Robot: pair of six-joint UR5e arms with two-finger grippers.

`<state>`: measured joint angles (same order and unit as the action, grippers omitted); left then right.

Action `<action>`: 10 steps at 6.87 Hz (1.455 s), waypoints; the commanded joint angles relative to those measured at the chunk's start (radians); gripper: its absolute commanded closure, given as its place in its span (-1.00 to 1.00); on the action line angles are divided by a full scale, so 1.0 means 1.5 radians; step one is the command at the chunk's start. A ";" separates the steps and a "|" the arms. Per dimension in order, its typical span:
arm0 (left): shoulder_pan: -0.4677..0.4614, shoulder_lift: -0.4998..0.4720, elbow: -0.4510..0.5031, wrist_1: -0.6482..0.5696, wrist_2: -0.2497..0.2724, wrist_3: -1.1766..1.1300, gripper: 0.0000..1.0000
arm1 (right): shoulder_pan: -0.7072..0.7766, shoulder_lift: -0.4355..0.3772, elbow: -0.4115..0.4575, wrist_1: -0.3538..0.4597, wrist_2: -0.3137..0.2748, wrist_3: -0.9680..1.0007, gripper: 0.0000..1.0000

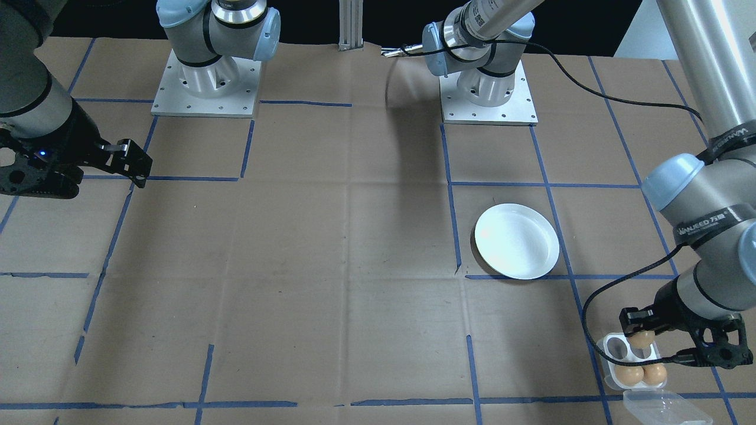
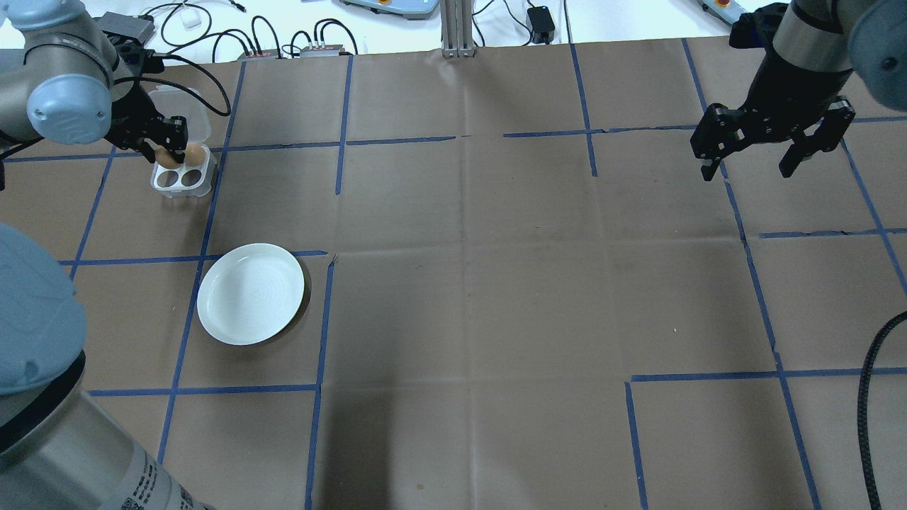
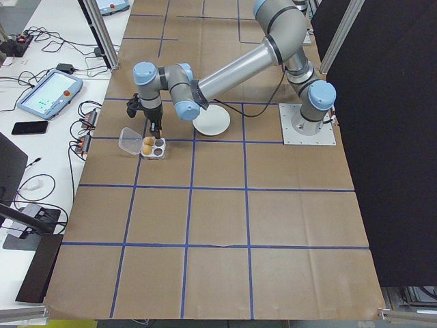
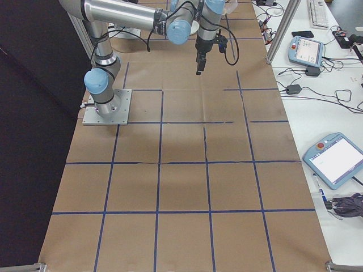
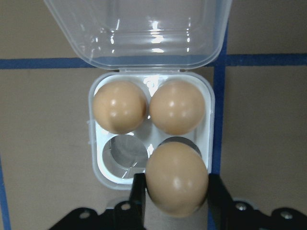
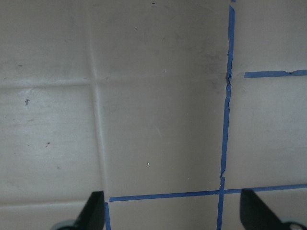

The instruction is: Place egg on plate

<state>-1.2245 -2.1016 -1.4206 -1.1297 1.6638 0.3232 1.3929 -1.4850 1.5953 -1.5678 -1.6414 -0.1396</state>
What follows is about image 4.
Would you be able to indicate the aluminium table corner rail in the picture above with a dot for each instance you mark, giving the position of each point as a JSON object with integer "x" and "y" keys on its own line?
{"x": 343, "y": 267}
{"x": 34, "y": 267}

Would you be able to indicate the grey docking box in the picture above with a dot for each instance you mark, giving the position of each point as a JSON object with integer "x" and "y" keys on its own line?
{"x": 266, "y": 2}

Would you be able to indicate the black power adapter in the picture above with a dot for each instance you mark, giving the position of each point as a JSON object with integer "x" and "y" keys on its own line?
{"x": 313, "y": 71}
{"x": 293, "y": 89}

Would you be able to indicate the blue grey teach pendant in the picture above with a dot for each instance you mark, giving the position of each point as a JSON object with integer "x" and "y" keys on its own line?
{"x": 334, "y": 161}
{"x": 307, "y": 52}

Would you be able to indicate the white round plate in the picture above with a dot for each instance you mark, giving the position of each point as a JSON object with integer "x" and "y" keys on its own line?
{"x": 194, "y": 28}

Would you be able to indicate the black device box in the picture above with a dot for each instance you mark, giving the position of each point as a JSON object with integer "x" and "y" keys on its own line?
{"x": 346, "y": 42}

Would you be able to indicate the aluminium profile post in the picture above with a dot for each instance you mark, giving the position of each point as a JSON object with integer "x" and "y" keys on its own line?
{"x": 280, "y": 31}

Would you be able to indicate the black smartphone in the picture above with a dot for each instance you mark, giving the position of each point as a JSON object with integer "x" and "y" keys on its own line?
{"x": 303, "y": 34}

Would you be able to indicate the black folded umbrella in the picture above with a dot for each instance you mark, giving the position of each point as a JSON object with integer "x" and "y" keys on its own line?
{"x": 348, "y": 205}

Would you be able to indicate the black frame cover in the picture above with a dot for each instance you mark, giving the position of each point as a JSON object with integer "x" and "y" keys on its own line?
{"x": 28, "y": 113}

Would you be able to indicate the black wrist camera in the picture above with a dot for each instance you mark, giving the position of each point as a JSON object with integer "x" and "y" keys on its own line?
{"x": 222, "y": 44}

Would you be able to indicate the white marker pen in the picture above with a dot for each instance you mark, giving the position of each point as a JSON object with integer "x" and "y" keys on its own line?
{"x": 318, "y": 185}

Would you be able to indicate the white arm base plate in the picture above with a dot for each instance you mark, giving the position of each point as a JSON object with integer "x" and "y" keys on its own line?
{"x": 124, "y": 113}
{"x": 130, "y": 33}

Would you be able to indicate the metal frame bars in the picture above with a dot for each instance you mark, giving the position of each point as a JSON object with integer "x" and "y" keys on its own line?
{"x": 82, "y": 37}

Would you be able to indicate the white keyboard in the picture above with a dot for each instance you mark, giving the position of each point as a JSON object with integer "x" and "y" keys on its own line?
{"x": 319, "y": 15}

